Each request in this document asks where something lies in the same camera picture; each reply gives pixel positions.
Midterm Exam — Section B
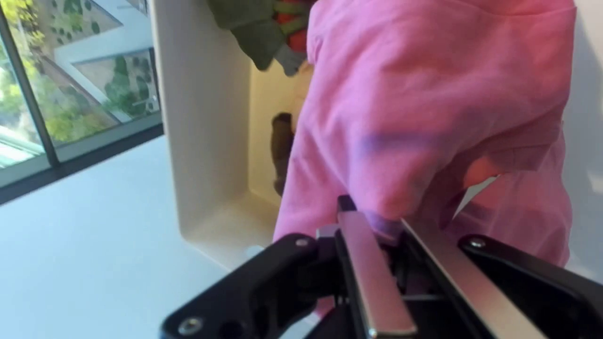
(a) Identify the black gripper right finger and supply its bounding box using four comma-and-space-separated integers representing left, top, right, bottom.
399, 215, 603, 339

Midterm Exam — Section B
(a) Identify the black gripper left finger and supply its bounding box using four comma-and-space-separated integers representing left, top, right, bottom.
157, 210, 419, 339

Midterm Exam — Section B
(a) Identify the magenta pink cloth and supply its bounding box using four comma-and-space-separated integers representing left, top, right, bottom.
271, 0, 580, 270

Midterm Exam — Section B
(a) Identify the white plastic storage box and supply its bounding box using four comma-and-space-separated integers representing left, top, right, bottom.
144, 0, 316, 274

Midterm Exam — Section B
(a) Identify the dark window frame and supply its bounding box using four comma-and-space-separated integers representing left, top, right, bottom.
0, 10, 165, 208

